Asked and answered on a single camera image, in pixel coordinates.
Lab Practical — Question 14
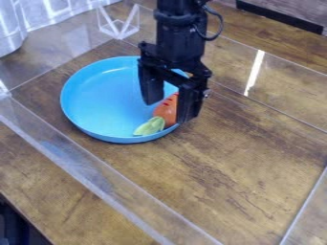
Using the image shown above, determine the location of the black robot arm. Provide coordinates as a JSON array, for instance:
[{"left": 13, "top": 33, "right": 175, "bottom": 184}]
[{"left": 138, "top": 0, "right": 212, "bottom": 123}]

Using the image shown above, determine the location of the orange toy carrot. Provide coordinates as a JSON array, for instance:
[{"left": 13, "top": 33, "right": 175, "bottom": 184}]
[{"left": 134, "top": 93, "right": 179, "bottom": 136}]

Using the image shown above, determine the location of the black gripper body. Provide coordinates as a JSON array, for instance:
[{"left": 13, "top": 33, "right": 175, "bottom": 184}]
[{"left": 138, "top": 9, "right": 211, "bottom": 86}]

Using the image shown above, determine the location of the white patterned curtain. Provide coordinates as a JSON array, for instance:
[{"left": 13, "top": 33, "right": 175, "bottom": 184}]
[{"left": 0, "top": 0, "right": 122, "bottom": 57}]

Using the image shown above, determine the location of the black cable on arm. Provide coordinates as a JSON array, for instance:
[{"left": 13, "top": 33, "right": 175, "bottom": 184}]
[{"left": 192, "top": 4, "right": 224, "bottom": 42}]

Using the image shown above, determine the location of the clear acrylic triangular stand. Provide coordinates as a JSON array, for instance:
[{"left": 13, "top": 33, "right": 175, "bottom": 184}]
[{"left": 96, "top": 4, "right": 139, "bottom": 40}]

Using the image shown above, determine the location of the dark bar at back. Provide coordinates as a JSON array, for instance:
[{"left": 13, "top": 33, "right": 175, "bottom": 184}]
[{"left": 236, "top": 0, "right": 323, "bottom": 34}]

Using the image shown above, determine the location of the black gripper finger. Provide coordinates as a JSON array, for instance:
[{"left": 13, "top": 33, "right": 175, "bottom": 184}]
[
  {"left": 138, "top": 62, "right": 164, "bottom": 105},
  {"left": 176, "top": 78, "right": 211, "bottom": 123}
]

